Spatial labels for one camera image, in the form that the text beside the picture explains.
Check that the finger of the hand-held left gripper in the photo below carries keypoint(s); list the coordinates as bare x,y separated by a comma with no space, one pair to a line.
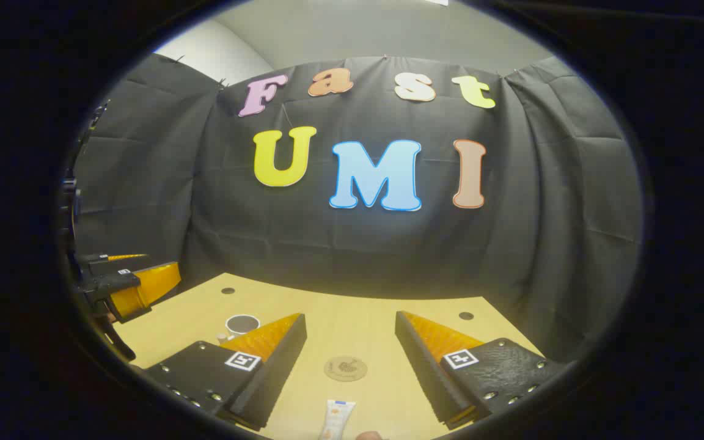
144,290
113,263

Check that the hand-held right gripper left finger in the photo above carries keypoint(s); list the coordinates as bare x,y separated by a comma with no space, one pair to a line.
275,373

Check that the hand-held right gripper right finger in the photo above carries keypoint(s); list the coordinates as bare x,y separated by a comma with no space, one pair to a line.
425,373

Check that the round cork coaster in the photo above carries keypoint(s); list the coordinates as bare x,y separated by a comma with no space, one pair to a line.
345,368

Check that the light wooden desktop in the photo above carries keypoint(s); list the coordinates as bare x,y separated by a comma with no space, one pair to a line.
352,330

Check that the black backdrop cloth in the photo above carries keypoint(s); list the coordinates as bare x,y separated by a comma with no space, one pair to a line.
327,244

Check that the white toothpaste tube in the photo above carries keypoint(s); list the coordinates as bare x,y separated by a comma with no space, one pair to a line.
337,418

